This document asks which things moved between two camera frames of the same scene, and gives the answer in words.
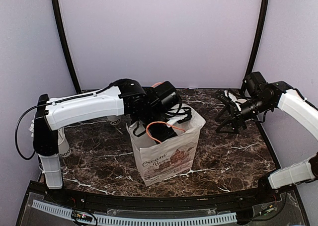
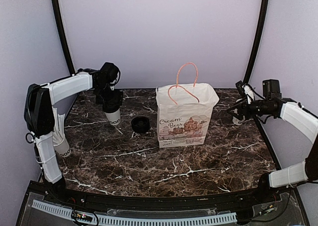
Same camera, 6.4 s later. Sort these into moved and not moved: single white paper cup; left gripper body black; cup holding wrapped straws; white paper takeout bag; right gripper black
Moved: white paper takeout bag; right gripper black; left gripper body black
Not moved: cup holding wrapped straws; single white paper cup
